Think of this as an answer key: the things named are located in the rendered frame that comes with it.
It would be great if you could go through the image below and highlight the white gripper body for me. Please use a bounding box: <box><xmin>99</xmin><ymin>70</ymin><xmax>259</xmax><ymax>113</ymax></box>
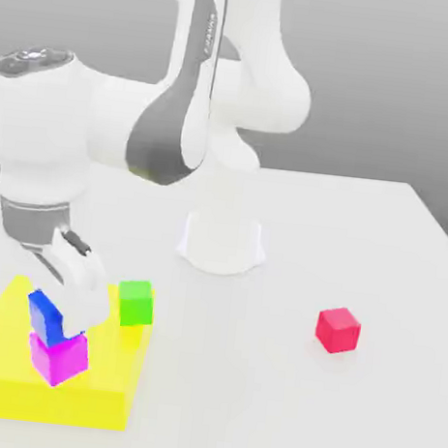
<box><xmin>17</xmin><ymin>246</ymin><xmax>117</xmax><ymax>339</ymax></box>

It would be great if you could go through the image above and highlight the small blue cube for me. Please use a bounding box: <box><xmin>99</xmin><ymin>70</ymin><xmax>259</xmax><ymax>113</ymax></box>
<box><xmin>22</xmin><ymin>287</ymin><xmax>90</xmax><ymax>352</ymax></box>

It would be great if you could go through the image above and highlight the small green cube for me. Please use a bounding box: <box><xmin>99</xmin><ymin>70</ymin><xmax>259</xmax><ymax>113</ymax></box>
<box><xmin>114</xmin><ymin>278</ymin><xmax>158</xmax><ymax>330</ymax></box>

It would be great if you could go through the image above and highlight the small magenta cube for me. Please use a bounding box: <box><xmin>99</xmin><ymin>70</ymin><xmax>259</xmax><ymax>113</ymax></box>
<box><xmin>23</xmin><ymin>326</ymin><xmax>93</xmax><ymax>392</ymax></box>

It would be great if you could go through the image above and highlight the small red cube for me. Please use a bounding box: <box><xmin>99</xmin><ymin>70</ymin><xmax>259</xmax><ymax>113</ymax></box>
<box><xmin>313</xmin><ymin>304</ymin><xmax>364</xmax><ymax>358</ymax></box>

